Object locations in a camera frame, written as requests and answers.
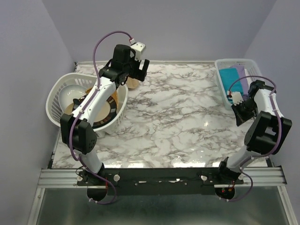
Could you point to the white rectangular plastic basket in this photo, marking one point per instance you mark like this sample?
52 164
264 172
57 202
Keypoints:
249 65

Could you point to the white bowl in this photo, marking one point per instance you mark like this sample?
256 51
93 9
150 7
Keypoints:
68 93

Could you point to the white round dish basket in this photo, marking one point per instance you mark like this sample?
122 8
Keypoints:
54 111

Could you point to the woven tan placemat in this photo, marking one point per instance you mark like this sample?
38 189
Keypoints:
114 95

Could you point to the white rolled t shirt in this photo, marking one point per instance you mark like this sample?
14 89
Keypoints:
246 73

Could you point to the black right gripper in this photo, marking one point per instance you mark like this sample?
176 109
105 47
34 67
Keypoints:
241 118

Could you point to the teal rolled t shirt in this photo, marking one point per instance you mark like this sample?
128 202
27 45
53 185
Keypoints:
227 76

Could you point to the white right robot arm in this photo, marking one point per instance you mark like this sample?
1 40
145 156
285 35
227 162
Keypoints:
264 137

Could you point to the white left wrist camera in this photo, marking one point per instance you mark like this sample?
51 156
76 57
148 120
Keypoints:
138 48

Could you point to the beige t shirt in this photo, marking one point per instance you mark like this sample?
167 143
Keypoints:
132 83

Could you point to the striped rim ceramic plate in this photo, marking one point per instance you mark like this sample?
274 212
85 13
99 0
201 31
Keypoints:
107 113

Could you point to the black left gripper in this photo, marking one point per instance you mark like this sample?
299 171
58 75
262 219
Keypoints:
139 74

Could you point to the aluminium frame rail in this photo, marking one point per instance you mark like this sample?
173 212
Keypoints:
67 178

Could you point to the purple rolled t shirt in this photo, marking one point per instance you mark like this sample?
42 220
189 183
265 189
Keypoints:
242 77

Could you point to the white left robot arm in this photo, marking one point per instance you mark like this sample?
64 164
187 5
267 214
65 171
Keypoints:
76 128

